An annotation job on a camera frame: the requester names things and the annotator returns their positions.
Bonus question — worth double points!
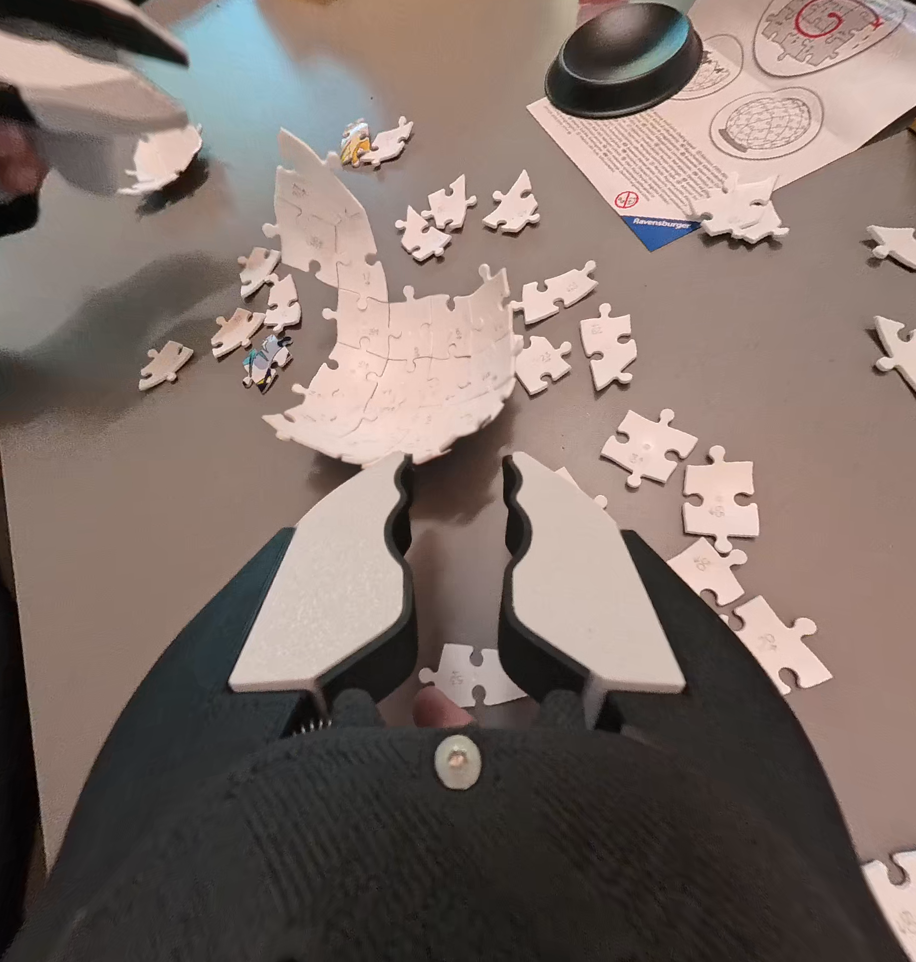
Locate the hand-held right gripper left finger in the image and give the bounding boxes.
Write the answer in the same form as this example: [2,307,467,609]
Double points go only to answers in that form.
[227,453,417,700]

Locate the single white puzzle piece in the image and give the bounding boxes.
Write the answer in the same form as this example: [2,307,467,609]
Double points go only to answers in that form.
[118,124,205,198]

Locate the white printed instruction leaflet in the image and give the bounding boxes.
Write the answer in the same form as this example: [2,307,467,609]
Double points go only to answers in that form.
[526,0,916,253]

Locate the black round ball stand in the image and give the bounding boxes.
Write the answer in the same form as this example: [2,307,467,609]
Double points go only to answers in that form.
[544,2,705,119]

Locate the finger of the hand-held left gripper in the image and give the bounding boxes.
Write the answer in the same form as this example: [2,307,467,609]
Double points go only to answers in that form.
[0,0,190,67]
[0,19,190,198]

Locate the assembled curved puzzle ball section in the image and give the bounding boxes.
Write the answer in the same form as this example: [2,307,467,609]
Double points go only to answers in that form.
[261,128,525,465]

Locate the blue printed puzzle piece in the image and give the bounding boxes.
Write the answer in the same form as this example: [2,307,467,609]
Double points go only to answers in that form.
[242,333,295,393]

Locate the person's right hand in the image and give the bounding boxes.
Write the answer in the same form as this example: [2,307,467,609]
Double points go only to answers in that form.
[411,686,476,730]

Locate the white puzzle pieces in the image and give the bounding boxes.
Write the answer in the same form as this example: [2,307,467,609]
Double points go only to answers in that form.
[137,116,916,962]

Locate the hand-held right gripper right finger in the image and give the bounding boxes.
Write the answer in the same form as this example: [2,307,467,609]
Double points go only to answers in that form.
[499,451,688,696]

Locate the person's left hand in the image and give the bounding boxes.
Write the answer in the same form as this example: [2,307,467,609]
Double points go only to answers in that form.
[0,116,49,198]

